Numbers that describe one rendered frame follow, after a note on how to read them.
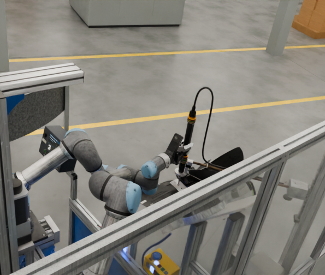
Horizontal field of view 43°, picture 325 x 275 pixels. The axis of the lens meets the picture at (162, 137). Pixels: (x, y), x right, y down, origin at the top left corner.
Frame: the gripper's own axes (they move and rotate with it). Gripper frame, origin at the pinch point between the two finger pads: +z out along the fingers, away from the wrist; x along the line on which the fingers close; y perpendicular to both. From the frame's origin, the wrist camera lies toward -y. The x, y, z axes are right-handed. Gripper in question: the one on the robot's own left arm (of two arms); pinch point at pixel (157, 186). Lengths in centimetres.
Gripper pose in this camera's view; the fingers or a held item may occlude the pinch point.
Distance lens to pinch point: 236.9
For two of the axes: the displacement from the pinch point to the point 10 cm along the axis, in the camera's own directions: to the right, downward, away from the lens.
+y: 1.9, -4.2, 8.9
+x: -1.6, 8.8, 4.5
